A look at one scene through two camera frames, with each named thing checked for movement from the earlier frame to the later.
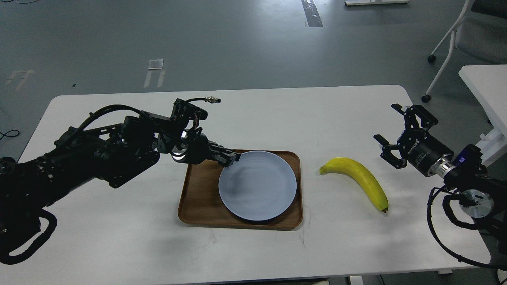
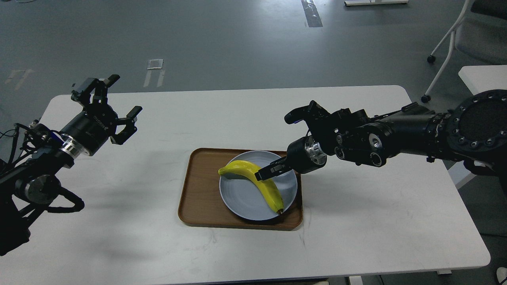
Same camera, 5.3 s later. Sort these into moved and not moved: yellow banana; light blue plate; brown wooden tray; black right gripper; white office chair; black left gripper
Moved: black left gripper; black right gripper; yellow banana
Not moved: brown wooden tray; light blue plate; white office chair
